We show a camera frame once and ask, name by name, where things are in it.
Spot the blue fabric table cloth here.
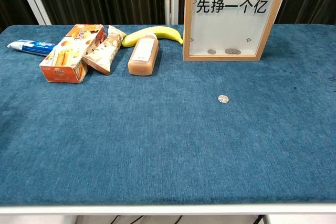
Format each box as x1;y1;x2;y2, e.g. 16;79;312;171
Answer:
0;24;336;207

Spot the brown juice bottle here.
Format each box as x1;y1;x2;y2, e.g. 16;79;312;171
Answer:
127;33;160;76

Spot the yellow banana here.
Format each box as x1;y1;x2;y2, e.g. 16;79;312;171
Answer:
121;26;184;48

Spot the beige snack packet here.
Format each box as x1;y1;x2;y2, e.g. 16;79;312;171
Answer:
81;25;128;76

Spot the white table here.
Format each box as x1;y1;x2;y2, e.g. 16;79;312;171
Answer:
0;204;336;224

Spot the orange biscuit box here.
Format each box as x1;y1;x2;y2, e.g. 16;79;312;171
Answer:
39;24;107;84

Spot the blue white toothpaste tube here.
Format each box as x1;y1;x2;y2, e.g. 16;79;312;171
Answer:
6;39;57;57

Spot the wooden frame money box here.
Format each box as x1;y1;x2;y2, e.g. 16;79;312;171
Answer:
183;0;291;62

